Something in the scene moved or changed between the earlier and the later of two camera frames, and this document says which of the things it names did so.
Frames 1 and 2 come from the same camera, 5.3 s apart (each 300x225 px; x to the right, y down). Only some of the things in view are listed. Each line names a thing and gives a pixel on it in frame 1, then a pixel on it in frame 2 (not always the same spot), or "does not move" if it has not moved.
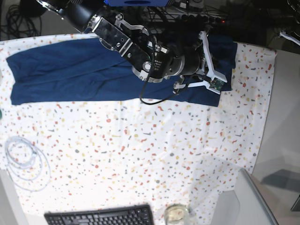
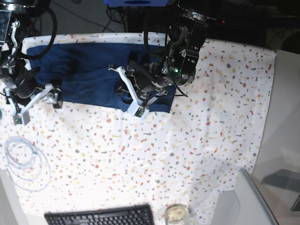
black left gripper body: [186, 62] → [25, 82]
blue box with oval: [137, 3] does not move
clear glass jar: [176, 214] does not move
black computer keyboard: [135, 215] does not move
